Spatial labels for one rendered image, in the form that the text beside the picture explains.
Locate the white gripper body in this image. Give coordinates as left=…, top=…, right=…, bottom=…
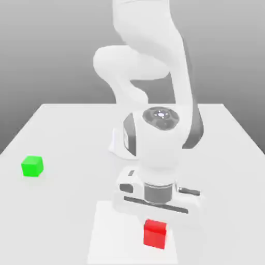
left=112, top=190, right=203, bottom=224

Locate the small green cube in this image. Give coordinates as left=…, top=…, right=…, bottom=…
left=21, top=155, right=45, bottom=178

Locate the small red cube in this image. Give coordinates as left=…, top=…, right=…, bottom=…
left=143, top=219, right=168, bottom=250

